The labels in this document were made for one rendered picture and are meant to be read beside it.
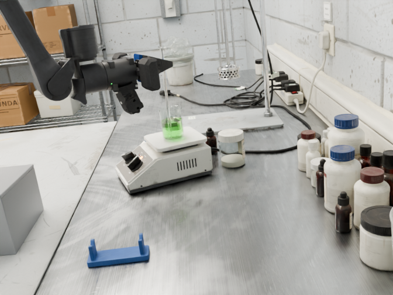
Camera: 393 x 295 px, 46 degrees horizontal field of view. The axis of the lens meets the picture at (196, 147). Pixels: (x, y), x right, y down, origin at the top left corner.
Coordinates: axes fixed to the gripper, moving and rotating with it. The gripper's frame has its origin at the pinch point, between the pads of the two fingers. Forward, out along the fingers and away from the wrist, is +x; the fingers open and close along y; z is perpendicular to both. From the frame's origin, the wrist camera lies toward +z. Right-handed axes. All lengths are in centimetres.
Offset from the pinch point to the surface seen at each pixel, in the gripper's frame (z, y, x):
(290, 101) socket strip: 24, -26, 58
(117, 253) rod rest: 25.0, 24.3, -22.3
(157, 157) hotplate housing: 18.8, 2.7, -3.8
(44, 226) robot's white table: 26.0, 3.8, -29.7
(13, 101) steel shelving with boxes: 43, -227, -1
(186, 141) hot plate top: 16.9, 3.2, 3.4
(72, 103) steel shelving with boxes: 51, -222, 35
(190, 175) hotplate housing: 24.6, 4.1, 3.1
